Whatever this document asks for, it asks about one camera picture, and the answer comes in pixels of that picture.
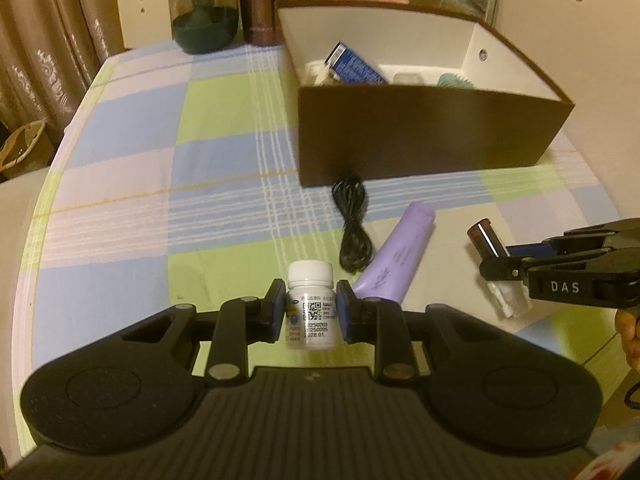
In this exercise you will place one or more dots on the small white pill bottle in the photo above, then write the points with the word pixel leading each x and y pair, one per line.
pixel 310 315

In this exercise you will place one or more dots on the brown cardboard storage box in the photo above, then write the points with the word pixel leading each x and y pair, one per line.
pixel 410 126

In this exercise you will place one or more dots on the patterned brown curtain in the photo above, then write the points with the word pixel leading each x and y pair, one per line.
pixel 51 50

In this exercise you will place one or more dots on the mint green handheld fan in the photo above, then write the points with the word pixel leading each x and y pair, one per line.
pixel 452 80

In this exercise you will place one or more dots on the checkered tablecloth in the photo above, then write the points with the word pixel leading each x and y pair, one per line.
pixel 176 182

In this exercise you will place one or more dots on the brown metal canister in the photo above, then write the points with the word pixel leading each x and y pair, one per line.
pixel 258 22

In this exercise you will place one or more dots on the brown cap spray bottle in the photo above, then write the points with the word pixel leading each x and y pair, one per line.
pixel 487 244

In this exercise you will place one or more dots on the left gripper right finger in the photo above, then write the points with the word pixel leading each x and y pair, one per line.
pixel 382 324

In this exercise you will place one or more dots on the dark green glass jar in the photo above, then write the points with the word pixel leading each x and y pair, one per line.
pixel 204 26

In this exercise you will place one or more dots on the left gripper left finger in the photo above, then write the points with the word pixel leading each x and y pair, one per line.
pixel 237 324

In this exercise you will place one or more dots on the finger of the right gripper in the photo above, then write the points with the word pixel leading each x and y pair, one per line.
pixel 536 251
pixel 507 270

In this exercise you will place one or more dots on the wicker basket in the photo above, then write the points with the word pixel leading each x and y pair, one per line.
pixel 27 149

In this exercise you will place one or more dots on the person's right hand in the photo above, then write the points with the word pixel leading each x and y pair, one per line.
pixel 627 326

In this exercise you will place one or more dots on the blue white medicine box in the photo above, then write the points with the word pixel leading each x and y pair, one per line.
pixel 349 67

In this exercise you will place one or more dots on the purple lotion tube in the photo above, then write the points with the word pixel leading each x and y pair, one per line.
pixel 393 268

